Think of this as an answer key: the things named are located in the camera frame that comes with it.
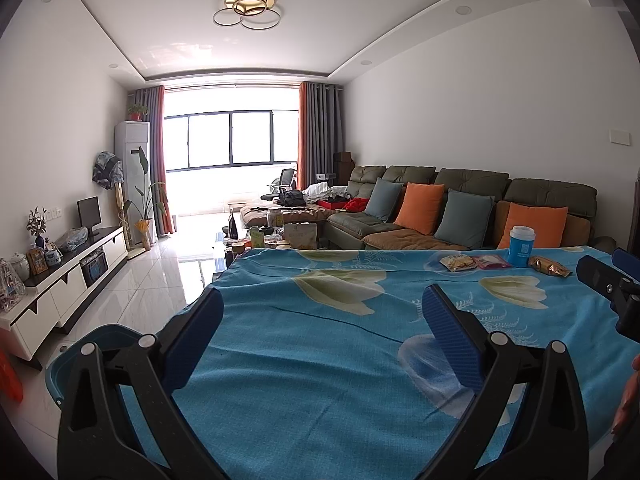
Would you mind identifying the white porcelain jar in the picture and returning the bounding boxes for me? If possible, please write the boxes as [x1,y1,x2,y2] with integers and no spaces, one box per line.
[9,252,31,281]

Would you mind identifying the black monitor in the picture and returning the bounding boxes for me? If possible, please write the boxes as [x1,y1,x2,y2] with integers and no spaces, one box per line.
[76,196,102,238]

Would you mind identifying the brown stacked boxes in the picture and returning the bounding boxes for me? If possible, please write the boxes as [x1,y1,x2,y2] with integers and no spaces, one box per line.
[332,151,357,186]

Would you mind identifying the blue floral blanket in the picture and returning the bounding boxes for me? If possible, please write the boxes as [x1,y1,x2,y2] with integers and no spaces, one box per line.
[117,245,640,480]

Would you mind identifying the white cloth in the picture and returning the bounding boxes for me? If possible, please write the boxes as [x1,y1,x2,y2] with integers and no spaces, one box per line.
[302,182,351,201]

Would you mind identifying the blue cup with white lid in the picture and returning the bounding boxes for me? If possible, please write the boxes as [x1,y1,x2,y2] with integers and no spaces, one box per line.
[507,225,536,267]

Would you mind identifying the clear plastic bag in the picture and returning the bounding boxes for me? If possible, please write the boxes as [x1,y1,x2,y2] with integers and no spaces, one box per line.
[57,226,90,253]

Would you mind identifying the wooden picture frame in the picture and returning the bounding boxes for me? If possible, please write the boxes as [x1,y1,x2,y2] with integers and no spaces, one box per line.
[26,247,49,276]

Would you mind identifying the orange cushion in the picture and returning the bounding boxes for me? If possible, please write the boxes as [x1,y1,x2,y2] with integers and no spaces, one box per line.
[394,182,446,236]
[496,201,569,250]

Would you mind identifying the grey orange curtain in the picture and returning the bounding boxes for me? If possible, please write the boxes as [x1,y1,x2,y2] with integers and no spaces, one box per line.
[298,81,346,186]
[131,85,176,236]

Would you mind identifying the brown paper snack bag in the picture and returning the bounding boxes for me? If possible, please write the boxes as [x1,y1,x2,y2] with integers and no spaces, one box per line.
[283,221,319,251]

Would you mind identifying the clear glass model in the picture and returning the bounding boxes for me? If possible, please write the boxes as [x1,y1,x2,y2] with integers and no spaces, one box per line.
[0,257,26,313]

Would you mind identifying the pink white snack packet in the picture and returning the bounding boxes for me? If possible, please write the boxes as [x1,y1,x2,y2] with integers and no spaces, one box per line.
[470,254,512,270]

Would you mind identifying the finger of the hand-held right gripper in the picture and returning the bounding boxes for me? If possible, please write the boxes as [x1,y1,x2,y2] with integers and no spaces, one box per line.
[611,248,640,273]
[576,255,633,308]

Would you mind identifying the white TV cabinet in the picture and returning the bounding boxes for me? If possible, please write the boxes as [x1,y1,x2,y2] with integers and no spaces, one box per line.
[0,225,130,361]

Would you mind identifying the tall leafy plant yellow pot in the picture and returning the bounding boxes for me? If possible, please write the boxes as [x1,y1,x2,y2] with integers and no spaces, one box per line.
[122,147,168,251]

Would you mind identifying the yellow snack packet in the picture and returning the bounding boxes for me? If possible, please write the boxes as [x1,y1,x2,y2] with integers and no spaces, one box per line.
[439,254,476,273]

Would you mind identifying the cloth-covered standing fan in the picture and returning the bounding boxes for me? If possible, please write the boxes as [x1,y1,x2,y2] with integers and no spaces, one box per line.
[91,150,126,251]

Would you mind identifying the large window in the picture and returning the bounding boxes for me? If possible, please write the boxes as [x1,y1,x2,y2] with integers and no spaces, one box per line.
[165,109,301,173]

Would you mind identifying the person's right hand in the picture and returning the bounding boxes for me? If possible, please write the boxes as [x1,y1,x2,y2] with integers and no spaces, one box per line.
[614,352,640,433]

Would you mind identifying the white standing air conditioner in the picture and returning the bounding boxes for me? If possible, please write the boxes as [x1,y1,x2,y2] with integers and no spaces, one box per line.
[114,120,151,256]

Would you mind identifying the blue grey cushion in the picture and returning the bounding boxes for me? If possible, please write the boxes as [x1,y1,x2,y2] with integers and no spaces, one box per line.
[364,177,405,223]
[434,189,496,248]

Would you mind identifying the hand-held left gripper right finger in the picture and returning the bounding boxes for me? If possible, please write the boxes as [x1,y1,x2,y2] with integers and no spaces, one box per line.
[420,284,591,480]

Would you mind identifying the coffee table with jars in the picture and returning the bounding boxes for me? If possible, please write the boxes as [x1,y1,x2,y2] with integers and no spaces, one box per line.
[215,220,326,271]

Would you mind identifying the teal plastic bin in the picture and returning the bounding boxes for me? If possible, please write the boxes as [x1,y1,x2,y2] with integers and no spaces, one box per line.
[45,324,151,411]

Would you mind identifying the orange plastic bag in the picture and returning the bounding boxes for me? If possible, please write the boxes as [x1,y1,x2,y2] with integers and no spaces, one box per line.
[0,350,23,403]

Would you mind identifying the black office chair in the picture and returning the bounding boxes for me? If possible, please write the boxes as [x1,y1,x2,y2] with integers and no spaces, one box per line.
[260,167,297,203]

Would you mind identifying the golden foil snack packet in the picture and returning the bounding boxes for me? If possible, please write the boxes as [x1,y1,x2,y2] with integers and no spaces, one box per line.
[528,256,572,278]

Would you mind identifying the dark vase with branches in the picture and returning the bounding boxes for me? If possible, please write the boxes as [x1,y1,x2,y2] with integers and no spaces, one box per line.
[26,206,48,248]

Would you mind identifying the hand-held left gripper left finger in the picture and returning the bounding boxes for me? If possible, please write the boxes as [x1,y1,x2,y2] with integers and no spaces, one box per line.
[56,287,225,480]

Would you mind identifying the olive brown sofa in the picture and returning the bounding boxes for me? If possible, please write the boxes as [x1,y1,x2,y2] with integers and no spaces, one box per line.
[240,164,598,251]

